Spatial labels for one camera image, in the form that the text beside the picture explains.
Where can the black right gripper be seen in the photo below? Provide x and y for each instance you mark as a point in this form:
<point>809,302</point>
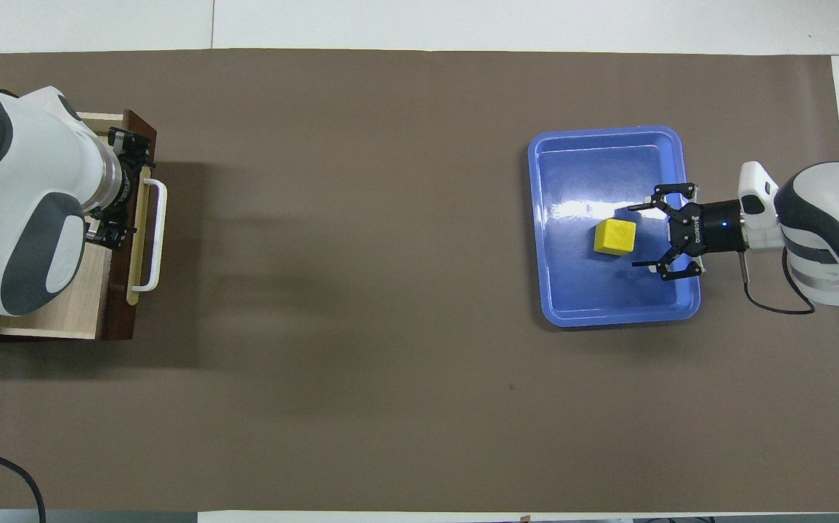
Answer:
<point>706,226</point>

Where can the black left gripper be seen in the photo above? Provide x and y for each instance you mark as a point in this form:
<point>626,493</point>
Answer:
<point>132,190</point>

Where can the yellow cube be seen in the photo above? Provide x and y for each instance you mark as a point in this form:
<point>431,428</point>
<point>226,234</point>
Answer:
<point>614,237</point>

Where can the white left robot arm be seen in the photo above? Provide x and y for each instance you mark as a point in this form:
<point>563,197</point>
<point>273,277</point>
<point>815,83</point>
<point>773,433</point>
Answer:
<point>19,196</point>

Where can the blue plastic tray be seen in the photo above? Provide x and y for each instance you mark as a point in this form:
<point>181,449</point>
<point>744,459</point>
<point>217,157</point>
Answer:
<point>611,290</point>

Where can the brown paper mat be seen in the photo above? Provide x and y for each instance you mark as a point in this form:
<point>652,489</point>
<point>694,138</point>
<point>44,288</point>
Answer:
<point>390,290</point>

